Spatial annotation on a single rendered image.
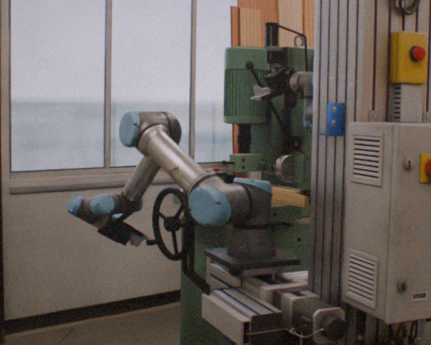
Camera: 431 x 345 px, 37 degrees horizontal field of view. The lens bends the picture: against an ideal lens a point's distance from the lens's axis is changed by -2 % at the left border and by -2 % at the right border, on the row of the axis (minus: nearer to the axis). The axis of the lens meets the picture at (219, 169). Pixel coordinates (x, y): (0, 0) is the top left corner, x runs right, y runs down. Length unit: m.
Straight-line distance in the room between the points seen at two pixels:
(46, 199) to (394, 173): 2.52
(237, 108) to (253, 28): 1.77
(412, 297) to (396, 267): 0.09
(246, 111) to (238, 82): 0.12
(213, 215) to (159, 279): 2.39
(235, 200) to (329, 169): 0.28
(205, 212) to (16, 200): 1.96
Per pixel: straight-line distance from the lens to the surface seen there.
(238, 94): 2.66
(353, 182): 1.69
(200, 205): 1.88
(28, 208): 3.72
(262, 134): 2.78
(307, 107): 2.26
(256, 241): 1.97
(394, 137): 1.56
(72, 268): 3.90
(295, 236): 2.68
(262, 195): 1.96
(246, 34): 4.34
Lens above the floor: 1.26
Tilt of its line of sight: 5 degrees down
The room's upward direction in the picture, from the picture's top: 1 degrees clockwise
